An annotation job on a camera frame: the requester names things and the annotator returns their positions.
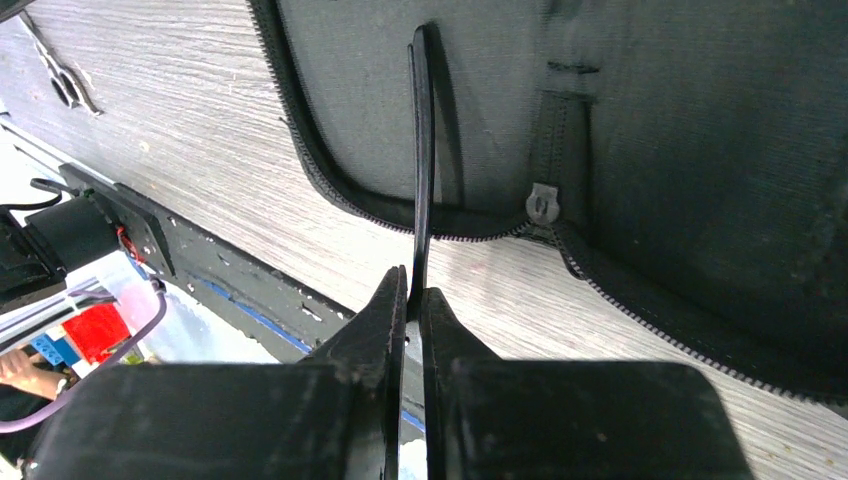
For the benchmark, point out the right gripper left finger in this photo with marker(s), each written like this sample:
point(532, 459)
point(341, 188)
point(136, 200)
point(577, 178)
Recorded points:
point(332, 415)

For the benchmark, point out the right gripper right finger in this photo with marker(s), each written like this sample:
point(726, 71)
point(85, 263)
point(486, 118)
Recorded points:
point(491, 418)

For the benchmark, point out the black zipper tool case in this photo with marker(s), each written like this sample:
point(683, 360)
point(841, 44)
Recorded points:
point(688, 159)

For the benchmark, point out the black hair clip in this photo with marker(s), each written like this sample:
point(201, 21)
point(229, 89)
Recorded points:
point(425, 157)

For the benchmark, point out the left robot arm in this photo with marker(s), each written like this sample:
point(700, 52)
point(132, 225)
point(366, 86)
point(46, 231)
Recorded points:
point(42, 242)

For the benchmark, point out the silver cutting scissors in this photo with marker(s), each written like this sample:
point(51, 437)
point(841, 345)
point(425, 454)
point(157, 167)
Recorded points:
point(65, 83)

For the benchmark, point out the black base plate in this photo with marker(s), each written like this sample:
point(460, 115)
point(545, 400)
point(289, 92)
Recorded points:
point(291, 320)

